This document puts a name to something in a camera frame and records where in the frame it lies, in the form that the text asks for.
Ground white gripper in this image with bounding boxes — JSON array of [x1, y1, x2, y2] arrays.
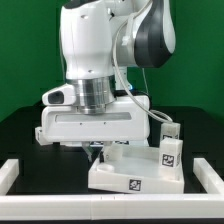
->
[[39, 84, 150, 163]]

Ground white square tabletop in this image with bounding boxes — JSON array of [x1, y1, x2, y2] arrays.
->
[[88, 143, 184, 194]]

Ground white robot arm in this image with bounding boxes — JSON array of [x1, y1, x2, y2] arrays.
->
[[35, 0, 175, 155]]

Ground white U-shaped obstacle fence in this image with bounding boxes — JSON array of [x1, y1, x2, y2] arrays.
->
[[0, 158, 224, 221]]

